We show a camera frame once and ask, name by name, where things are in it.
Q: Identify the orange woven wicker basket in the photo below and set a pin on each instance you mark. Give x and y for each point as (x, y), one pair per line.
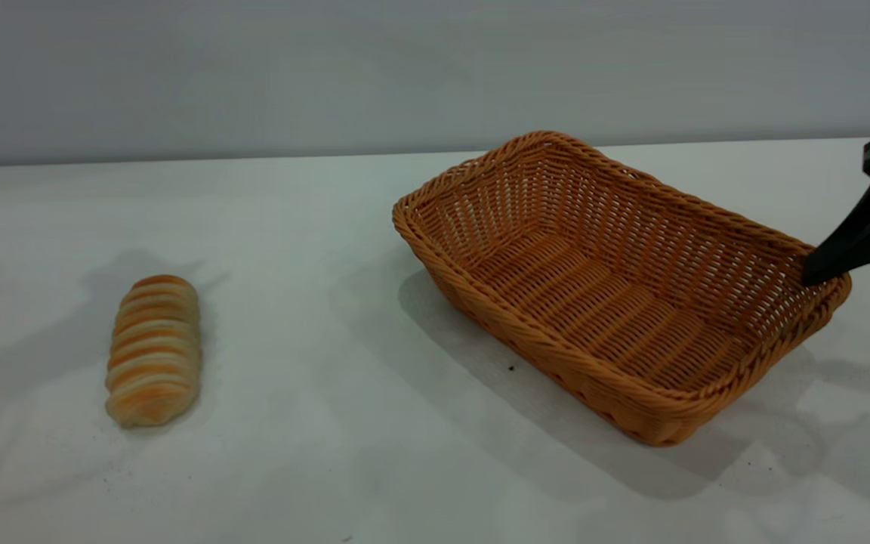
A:
(616, 302)

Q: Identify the striped orange cream bread roll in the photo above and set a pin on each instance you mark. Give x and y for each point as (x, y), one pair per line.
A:
(154, 349)

